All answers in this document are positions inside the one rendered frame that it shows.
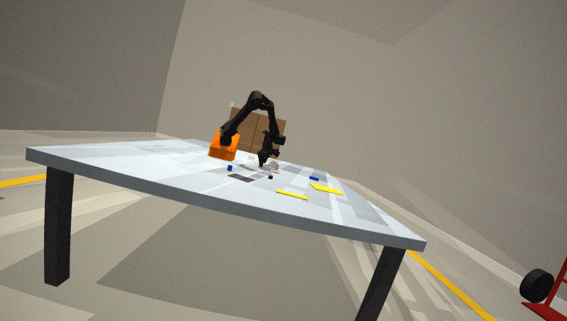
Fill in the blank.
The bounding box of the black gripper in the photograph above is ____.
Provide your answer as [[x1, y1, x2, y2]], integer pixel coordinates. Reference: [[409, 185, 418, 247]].
[[257, 141, 273, 167]]

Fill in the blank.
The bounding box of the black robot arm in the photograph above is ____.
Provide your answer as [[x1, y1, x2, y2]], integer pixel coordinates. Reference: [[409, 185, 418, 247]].
[[219, 91, 286, 157]]

